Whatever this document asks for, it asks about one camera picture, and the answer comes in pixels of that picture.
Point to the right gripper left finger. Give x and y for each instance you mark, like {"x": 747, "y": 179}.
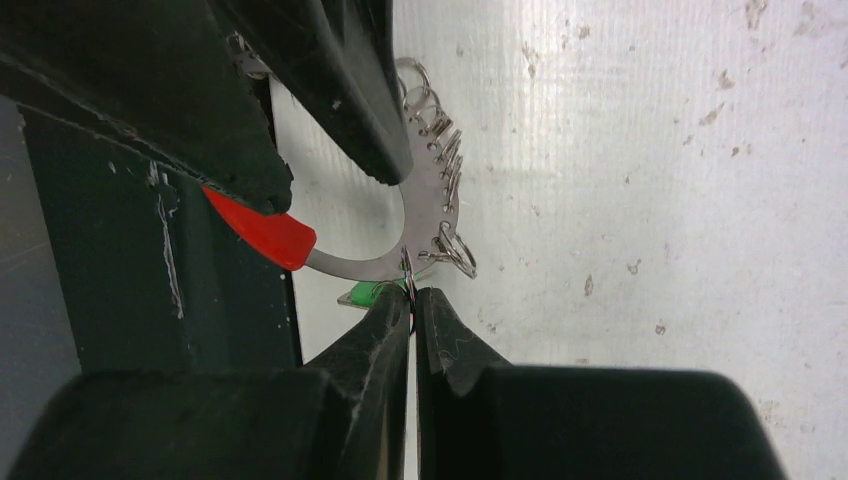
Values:
{"x": 340, "y": 416}

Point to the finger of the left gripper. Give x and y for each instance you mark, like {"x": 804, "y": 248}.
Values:
{"x": 158, "y": 78}
{"x": 336, "y": 58}

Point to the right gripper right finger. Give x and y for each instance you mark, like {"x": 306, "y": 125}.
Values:
{"x": 483, "y": 417}

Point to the green capped key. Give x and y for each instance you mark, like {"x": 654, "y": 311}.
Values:
{"x": 363, "y": 294}

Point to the metal keyring with red handle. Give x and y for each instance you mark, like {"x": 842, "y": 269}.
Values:
{"x": 430, "y": 201}

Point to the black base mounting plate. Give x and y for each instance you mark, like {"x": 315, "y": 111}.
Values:
{"x": 152, "y": 277}

